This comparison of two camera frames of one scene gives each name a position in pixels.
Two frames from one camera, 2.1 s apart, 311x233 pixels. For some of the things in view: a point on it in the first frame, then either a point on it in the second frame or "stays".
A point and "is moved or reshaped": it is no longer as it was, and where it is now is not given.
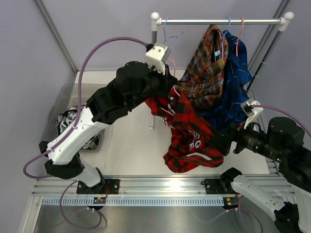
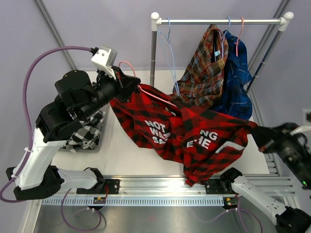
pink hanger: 172,88 → 143,89
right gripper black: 231,132 → 269,138
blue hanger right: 223,36 stays
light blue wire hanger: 171,36 → 168,56
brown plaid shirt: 203,82 stays
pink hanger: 236,42 stays
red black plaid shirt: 190,135 is moved or reshaped
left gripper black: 167,81 → 124,85
